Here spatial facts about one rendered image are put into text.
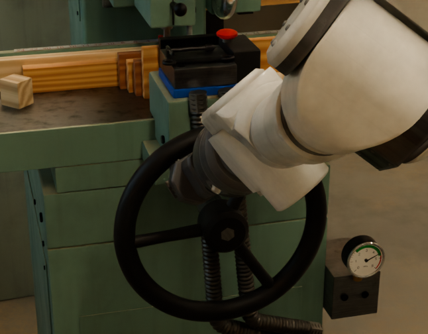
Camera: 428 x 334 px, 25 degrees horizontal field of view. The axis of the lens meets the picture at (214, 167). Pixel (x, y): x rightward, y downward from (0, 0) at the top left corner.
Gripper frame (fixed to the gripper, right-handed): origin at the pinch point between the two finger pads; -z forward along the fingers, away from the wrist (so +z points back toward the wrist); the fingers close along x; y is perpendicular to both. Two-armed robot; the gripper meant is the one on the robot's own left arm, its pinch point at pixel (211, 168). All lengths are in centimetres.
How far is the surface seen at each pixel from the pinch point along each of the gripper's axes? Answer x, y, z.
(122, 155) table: -3.8, 7.9, -25.9
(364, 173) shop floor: 98, -33, -206
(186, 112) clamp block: 4.4, 7.9, -13.0
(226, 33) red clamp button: 15.9, 14.5, -15.8
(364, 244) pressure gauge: 21.4, -22.8, -28.3
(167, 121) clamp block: 1.8, 8.2, -14.1
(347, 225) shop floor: 71, -40, -175
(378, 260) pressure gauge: 22.7, -26.2, -30.2
